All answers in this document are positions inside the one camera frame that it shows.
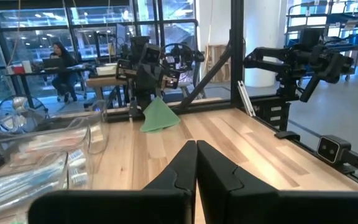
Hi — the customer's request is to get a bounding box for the silver metal bracket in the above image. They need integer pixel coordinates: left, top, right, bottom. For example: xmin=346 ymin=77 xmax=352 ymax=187
xmin=237 ymin=80 xmax=257 ymax=118

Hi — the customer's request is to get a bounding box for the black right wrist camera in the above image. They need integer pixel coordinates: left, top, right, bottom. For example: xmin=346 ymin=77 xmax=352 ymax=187
xmin=140 ymin=42 xmax=162 ymax=65

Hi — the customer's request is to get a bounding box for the person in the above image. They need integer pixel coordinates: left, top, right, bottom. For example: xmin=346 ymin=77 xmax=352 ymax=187
xmin=48 ymin=42 xmax=80 ymax=103

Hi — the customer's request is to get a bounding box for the black table-level camera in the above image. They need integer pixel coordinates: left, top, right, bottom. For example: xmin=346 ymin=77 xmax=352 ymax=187
xmin=316 ymin=134 xmax=353 ymax=165

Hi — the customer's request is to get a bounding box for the black laptop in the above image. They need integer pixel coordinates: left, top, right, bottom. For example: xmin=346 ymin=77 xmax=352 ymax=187
xmin=41 ymin=57 xmax=64 ymax=70

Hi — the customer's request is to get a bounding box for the black desk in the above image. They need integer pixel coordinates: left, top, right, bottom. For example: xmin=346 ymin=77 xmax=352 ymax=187
xmin=6 ymin=65 xmax=90 ymax=108

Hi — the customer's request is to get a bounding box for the orange white toothbrush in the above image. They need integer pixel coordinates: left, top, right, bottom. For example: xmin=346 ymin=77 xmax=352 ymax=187
xmin=20 ymin=136 xmax=90 ymax=154

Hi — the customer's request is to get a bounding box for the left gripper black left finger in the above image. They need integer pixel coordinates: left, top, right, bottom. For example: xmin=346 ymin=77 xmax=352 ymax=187
xmin=143 ymin=140 xmax=198 ymax=200

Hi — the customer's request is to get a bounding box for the wooden pallet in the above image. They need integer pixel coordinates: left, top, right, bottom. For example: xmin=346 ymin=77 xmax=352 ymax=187
xmin=206 ymin=44 xmax=232 ymax=84

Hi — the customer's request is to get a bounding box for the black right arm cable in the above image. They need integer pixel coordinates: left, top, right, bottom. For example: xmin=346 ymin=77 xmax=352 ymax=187
xmin=160 ymin=42 xmax=196 ymax=74

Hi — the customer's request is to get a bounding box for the wooden top table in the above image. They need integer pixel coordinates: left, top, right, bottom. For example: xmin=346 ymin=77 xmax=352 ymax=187
xmin=85 ymin=76 xmax=131 ymax=101

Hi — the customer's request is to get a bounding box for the clear plastic bin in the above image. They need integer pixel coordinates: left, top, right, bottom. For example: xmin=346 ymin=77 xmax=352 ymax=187
xmin=0 ymin=99 xmax=110 ymax=156
xmin=0 ymin=124 xmax=92 ymax=191
xmin=0 ymin=151 xmax=71 ymax=224

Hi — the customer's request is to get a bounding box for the green cloth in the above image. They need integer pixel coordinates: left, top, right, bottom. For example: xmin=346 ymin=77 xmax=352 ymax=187
xmin=139 ymin=96 xmax=182 ymax=134

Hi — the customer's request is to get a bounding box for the white pillar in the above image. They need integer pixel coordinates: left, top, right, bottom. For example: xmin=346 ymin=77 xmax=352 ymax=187
xmin=244 ymin=0 xmax=289 ymax=88

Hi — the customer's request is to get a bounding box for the black floor fan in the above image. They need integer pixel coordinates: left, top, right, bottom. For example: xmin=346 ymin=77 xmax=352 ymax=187
xmin=0 ymin=95 xmax=50 ymax=134

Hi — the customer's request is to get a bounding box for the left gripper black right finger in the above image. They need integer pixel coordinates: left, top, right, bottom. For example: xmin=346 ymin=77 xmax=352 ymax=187
xmin=197 ymin=140 xmax=279 ymax=224

